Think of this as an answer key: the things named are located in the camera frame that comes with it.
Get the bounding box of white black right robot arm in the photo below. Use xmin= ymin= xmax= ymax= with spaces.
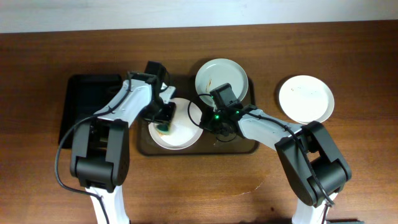
xmin=200 ymin=105 xmax=352 ymax=223

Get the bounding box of grey-white plate top stained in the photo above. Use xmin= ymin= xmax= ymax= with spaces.
xmin=195 ymin=58 xmax=249 ymax=101

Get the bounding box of black rectangular tray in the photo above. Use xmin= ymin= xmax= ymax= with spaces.
xmin=59 ymin=74 xmax=123 ymax=140

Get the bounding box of white plate bottom stained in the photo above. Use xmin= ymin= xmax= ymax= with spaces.
xmin=148 ymin=98 xmax=203 ymax=150

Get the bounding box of white plate stained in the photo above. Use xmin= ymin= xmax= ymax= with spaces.
xmin=278 ymin=75 xmax=335 ymax=124
xmin=148 ymin=98 xmax=203 ymax=150

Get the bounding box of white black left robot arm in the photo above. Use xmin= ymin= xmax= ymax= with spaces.
xmin=70 ymin=75 xmax=176 ymax=223

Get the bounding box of green yellow sponge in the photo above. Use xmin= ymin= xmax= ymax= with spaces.
xmin=155 ymin=124 xmax=171 ymax=135

